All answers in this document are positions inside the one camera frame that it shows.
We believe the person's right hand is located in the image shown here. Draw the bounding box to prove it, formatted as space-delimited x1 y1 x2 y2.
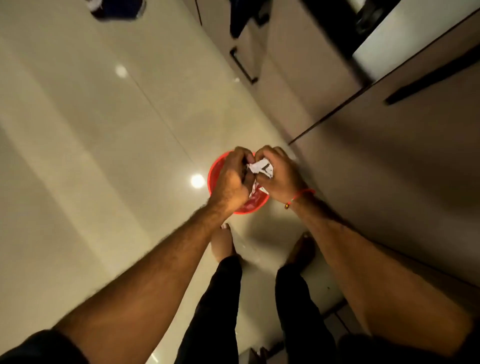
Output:
254 145 309 205

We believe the person's right foot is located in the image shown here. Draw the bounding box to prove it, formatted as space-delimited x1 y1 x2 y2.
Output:
286 232 316 269

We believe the beige drawer with black handle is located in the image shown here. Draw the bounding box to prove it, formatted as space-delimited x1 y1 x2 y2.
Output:
195 0 372 141

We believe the person's right forearm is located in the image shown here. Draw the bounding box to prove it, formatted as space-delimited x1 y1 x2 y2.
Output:
289 192 474 357

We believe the red plastic bucket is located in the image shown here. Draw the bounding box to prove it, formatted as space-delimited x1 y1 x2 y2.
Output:
207 151 271 215

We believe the person's black right trouser leg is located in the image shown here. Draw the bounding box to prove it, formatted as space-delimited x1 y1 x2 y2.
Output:
275 263 340 364

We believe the person's left hand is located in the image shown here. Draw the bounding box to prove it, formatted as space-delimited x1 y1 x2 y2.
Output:
209 146 257 215

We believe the person's left forearm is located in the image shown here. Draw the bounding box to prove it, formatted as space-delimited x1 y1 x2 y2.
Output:
52 200 232 364

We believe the red thread bracelet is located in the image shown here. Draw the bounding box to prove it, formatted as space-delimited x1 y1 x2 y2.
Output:
284 188 316 210

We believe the white countertop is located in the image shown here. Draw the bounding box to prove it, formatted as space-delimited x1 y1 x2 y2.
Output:
352 0 480 83

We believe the person's black left trouser leg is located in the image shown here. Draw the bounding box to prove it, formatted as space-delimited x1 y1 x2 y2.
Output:
174 255 244 364

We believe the person's foot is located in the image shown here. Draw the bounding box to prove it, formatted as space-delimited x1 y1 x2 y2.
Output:
210 223 238 263
286 232 316 269

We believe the black left sleeve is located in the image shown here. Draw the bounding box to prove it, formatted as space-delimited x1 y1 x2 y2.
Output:
0 329 90 364

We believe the dark blue cloth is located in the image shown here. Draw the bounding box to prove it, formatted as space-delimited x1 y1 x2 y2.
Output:
85 0 147 21

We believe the person's black trouser leg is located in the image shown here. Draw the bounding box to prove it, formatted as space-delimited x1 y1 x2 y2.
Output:
275 263 340 364
174 255 244 364

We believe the white cloth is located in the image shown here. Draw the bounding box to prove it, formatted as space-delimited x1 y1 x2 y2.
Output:
247 158 274 197

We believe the black kitchen sink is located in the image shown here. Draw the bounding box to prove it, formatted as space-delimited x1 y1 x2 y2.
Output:
300 0 402 59

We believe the beige cabinet with black handle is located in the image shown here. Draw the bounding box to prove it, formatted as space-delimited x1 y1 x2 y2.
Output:
288 9 480 287

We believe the black hanging cloth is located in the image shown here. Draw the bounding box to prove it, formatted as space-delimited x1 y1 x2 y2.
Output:
229 0 271 39

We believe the person's left foot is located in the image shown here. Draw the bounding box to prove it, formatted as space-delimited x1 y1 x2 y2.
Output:
210 223 238 263

